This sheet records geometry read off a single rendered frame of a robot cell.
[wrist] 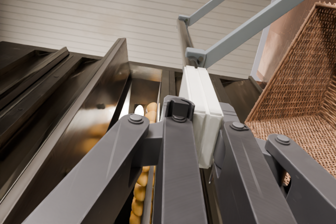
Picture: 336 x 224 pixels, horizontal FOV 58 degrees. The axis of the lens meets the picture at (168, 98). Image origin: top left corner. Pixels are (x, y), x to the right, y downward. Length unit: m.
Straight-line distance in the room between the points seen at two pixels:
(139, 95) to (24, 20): 2.20
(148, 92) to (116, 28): 1.76
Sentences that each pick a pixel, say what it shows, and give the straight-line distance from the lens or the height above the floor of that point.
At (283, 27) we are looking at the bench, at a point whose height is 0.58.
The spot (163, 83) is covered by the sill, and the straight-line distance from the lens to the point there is 1.51.
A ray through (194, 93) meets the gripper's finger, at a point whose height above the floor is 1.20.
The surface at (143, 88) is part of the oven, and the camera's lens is 1.76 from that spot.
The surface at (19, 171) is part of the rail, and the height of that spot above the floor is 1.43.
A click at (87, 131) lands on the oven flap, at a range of 0.88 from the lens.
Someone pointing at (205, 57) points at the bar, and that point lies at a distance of 0.55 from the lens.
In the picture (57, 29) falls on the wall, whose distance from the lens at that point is 3.60.
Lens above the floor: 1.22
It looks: 3 degrees down
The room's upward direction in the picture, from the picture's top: 81 degrees counter-clockwise
